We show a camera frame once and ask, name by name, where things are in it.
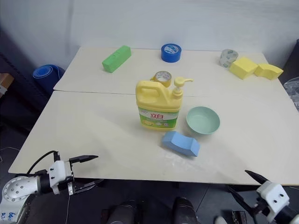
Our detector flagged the large yellow sponge block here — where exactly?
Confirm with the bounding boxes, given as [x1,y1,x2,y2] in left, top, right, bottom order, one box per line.
[228,56,259,81]

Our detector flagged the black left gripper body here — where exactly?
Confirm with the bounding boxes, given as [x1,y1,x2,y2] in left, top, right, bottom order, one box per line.
[58,160,77,195]

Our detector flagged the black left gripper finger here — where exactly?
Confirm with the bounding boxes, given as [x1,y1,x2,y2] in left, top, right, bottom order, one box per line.
[69,155,99,164]
[74,179,105,194]

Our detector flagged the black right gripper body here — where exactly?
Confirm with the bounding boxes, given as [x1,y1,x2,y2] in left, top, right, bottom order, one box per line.
[253,197,270,217]

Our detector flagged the blue tape roll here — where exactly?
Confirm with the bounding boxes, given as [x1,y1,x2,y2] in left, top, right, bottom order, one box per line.
[161,43,183,63]

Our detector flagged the mint green bowl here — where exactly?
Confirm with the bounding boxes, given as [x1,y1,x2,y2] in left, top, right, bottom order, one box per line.
[186,106,221,135]

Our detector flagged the small yellow sponge block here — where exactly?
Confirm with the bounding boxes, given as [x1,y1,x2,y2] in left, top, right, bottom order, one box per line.
[254,63,284,80]

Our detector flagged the clear plastic bag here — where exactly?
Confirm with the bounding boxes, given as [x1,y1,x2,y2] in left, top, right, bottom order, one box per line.
[283,76,299,110]

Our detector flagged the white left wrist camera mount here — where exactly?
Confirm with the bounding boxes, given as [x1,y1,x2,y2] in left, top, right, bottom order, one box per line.
[47,160,71,195]

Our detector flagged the dark rounded shape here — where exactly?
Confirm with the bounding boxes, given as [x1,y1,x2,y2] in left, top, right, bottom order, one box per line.
[100,199,147,224]
[172,197,199,224]

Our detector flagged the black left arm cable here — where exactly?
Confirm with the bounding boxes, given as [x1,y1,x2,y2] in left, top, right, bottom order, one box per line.
[26,151,59,175]

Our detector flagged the brown cardboard box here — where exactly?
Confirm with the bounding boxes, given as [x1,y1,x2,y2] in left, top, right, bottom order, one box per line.
[0,73,14,98]

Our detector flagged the blue sponge block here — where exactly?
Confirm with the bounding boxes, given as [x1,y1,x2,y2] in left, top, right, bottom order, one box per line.
[161,131,201,158]

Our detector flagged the yellow detergent bottle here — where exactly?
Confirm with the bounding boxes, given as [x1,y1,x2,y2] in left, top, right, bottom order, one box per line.
[135,77,194,130]

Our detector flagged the clear tape roll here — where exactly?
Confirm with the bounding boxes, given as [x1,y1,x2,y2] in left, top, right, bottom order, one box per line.
[219,49,239,69]

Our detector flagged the tan packing tape roll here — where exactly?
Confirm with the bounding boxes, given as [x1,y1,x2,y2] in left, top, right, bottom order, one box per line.
[149,71,173,89]

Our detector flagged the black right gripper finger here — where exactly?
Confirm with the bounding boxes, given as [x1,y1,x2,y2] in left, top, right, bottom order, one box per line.
[244,170,270,186]
[227,186,256,217]

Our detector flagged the blue rolled foam mat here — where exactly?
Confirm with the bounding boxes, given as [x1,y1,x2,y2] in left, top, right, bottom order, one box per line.
[32,64,66,87]

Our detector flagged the green sponge block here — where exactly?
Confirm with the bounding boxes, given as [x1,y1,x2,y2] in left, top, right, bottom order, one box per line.
[102,45,132,73]

